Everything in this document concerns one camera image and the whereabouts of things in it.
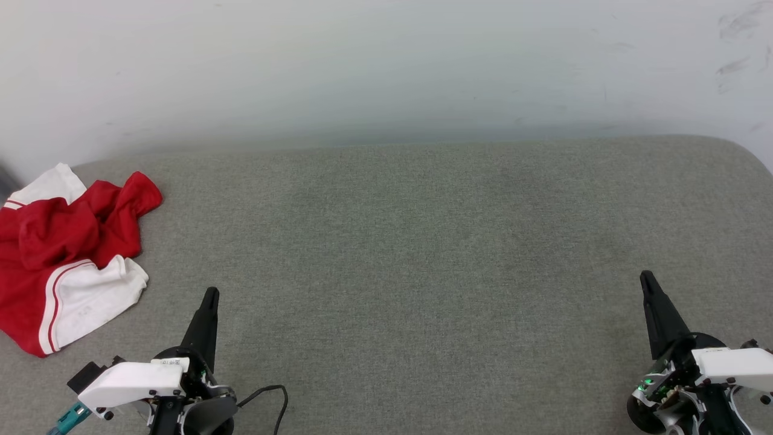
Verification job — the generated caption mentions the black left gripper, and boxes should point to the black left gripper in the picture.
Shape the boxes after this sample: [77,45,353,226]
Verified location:
[148,287,237,435]

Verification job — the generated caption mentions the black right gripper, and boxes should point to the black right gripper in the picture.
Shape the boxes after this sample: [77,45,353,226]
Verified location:
[627,271,773,435]

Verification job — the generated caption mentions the red and white shirt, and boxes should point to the red and white shirt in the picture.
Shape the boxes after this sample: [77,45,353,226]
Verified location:
[0,163,164,358]

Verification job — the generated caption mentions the white right camera bracket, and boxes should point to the white right camera bracket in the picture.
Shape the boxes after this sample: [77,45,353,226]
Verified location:
[691,347,773,388]

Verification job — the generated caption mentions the white camera bracket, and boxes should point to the white camera bracket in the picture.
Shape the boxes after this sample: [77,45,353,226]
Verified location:
[691,347,773,388]
[79,358,189,419]

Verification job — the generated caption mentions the white left camera bracket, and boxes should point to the white left camera bracket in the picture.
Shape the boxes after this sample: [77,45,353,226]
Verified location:
[79,358,189,419]

